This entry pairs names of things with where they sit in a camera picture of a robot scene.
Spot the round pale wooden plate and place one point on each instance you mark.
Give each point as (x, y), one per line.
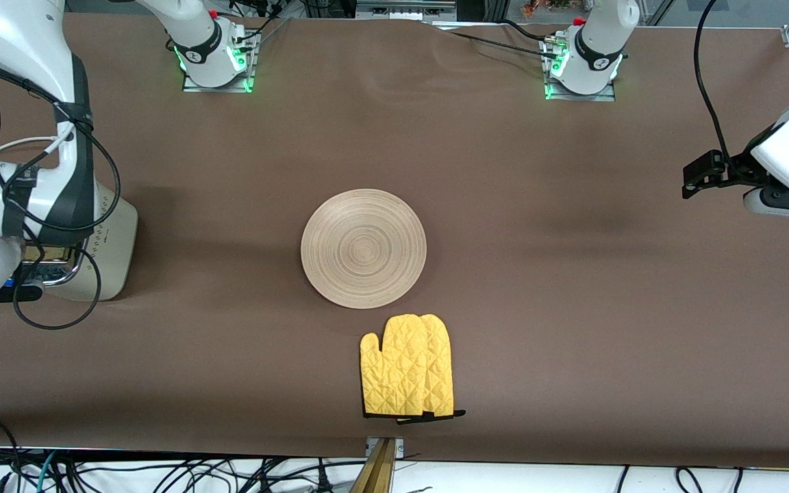
(364, 250)

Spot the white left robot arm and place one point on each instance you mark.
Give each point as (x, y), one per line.
(593, 48)

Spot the cream and chrome toaster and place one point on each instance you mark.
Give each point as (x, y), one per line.
(117, 253)

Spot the yellow quilted oven mitt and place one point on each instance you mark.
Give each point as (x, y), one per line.
(398, 363)
(441, 363)

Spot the wooden bar at table edge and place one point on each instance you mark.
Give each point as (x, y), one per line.
(377, 472)

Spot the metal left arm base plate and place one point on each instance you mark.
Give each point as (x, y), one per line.
(607, 96)

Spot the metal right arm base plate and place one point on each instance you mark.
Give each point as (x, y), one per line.
(196, 87)

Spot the silver metal frame rail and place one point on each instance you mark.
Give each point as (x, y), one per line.
(401, 10)

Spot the small metal edge bracket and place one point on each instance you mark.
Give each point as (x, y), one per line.
(400, 446)

